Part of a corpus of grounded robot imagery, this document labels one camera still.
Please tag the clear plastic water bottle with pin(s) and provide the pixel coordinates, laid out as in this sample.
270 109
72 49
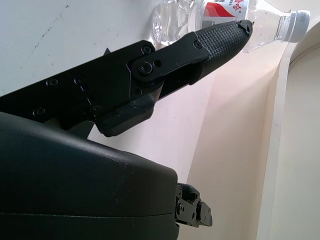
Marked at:
265 27

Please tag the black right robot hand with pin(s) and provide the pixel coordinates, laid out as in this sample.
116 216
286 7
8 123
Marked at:
62 180

